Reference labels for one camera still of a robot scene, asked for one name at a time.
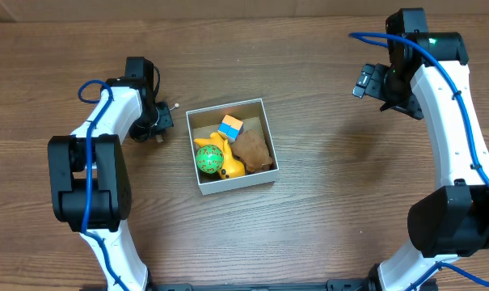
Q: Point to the green number ball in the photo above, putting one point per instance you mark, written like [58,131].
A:
[209,159]

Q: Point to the colourful puzzle cube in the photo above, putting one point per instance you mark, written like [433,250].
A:
[230,128]

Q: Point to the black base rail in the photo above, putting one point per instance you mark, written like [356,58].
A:
[260,287]

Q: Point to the white cardboard box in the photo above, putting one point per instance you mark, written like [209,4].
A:
[203,121]

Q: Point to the white wooden rattle drum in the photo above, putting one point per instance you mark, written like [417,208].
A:
[164,119]

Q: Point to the brown plush hamster toy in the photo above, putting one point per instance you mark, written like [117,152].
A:
[252,151]

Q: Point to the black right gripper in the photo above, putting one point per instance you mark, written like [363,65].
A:
[402,105]

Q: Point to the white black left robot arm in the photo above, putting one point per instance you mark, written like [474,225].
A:
[89,181]

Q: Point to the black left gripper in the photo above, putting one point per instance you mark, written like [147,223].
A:
[163,117]

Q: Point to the orange rubber animal toy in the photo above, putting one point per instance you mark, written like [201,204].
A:
[232,168]

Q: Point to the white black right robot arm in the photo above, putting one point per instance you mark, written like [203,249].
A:
[428,79]

